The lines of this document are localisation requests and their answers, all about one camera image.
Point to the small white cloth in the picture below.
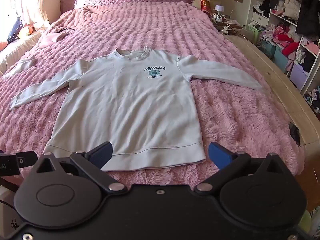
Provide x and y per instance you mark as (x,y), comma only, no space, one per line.
(25,65)

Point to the sheer curtain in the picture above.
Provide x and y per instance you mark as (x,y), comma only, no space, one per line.
(32,0)

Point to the orange plush toy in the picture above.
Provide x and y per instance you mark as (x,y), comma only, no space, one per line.
(25,31)

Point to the dark blue printed cloth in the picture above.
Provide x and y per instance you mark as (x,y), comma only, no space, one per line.
(14,30)

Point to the purple storage bin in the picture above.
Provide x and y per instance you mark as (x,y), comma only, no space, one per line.
(298,76)

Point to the green storage bin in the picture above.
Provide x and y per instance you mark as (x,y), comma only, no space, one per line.
(255,33)

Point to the teal storage bin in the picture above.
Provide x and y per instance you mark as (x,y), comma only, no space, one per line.
(281,60)
(268,48)

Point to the black hanging coat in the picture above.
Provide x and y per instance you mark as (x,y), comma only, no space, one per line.
(308,10)

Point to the cream bedding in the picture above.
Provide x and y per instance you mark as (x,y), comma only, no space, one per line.
(15,50)

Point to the white shelf unit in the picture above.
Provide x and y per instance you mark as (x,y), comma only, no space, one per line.
(308,55)

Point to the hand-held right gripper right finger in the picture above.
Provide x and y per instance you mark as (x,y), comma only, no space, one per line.
(220,155)

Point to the cluttered nightstand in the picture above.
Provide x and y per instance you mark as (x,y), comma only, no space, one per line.
(231,26)

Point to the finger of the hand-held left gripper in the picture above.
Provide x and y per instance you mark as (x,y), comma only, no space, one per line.
(27,159)

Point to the wooden bed frame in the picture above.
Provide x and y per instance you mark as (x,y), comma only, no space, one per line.
(275,80)

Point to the pink fluffy blanket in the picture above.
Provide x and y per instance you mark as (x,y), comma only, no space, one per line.
(225,110)

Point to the red snack bag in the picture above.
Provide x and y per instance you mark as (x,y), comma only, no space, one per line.
(206,5)

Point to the white table lamp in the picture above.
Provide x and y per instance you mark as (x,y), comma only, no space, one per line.
(219,8)

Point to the small pink cloth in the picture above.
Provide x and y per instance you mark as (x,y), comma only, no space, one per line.
(52,38)

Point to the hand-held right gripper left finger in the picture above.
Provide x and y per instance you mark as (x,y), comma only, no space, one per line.
(100,154)

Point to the red garment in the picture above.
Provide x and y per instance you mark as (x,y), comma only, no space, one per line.
(287,43)

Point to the white printed sweatshirt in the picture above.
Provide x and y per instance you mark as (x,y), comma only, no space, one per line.
(125,105)

